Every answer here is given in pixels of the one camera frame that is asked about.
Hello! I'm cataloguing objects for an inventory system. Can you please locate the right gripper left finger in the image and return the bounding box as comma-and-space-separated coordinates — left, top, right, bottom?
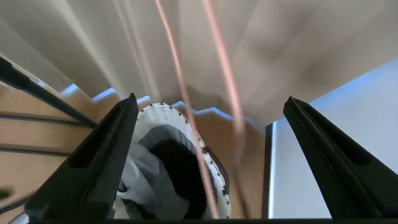
24, 92, 139, 220

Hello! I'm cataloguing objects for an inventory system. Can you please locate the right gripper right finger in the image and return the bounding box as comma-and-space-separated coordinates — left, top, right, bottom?
282, 95, 398, 218

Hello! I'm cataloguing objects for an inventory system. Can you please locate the white laundry basket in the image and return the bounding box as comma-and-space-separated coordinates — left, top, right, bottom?
112, 102, 233, 220

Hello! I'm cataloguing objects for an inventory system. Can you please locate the beige curtain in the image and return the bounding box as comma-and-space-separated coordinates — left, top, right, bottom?
0, 0, 398, 127

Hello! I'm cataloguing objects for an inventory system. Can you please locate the pale grey garment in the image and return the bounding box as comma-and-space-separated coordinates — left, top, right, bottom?
114, 124, 200, 220

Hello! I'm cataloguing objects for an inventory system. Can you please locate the black clothes rack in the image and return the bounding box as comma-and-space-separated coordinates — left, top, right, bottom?
0, 57, 99, 156

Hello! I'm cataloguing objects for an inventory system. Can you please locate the pink clothes hanger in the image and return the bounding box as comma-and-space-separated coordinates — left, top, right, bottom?
154, 0, 252, 220

